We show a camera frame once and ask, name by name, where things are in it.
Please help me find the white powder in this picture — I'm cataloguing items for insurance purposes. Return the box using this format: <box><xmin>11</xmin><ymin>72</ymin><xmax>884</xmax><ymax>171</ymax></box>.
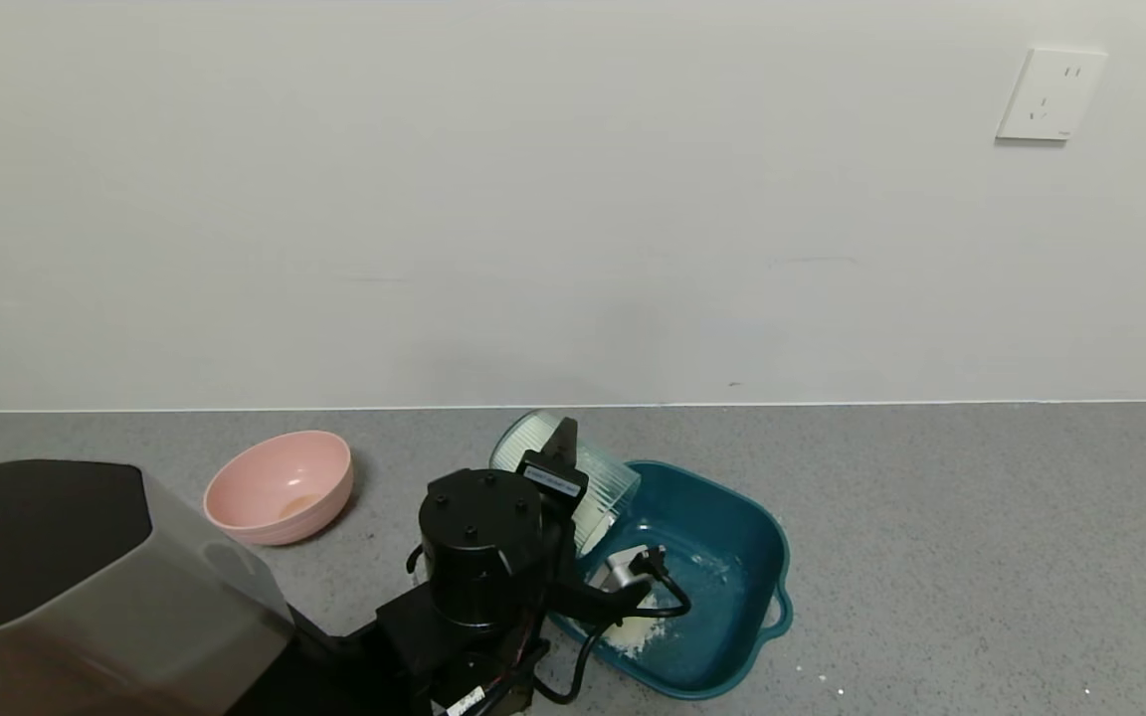
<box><xmin>598</xmin><ymin>612</ymin><xmax>683</xmax><ymax>657</ymax></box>

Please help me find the teal square plastic basin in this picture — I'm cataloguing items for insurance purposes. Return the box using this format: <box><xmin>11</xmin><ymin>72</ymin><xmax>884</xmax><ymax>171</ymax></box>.
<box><xmin>543</xmin><ymin>459</ymin><xmax>793</xmax><ymax>699</ymax></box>

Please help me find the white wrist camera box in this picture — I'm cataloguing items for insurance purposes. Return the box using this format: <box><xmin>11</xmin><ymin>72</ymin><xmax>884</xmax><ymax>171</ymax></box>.
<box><xmin>601</xmin><ymin>544</ymin><xmax>669</xmax><ymax>596</ymax></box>

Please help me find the white wall socket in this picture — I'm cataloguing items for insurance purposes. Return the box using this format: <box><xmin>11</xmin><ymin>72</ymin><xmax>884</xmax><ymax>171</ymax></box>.
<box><xmin>996</xmin><ymin>49</ymin><xmax>1108</xmax><ymax>142</ymax></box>

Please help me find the black camera cable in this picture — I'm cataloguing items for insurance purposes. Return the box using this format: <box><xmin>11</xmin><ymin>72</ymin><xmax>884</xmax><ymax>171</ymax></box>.
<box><xmin>531</xmin><ymin>550</ymin><xmax>691</xmax><ymax>706</ymax></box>

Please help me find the clear ribbed cup with handle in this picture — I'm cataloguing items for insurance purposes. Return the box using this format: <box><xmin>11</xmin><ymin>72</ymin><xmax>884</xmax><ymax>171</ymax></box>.
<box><xmin>489</xmin><ymin>410</ymin><xmax>643</xmax><ymax>558</ymax></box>

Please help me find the pink plastic bowl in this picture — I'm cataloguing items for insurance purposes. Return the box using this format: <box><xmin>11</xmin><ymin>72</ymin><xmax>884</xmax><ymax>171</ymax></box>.
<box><xmin>203</xmin><ymin>430</ymin><xmax>354</xmax><ymax>546</ymax></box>

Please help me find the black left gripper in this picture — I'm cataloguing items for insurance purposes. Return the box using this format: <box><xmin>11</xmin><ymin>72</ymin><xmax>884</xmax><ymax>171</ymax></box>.
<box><xmin>515</xmin><ymin>416</ymin><xmax>589</xmax><ymax>523</ymax></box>

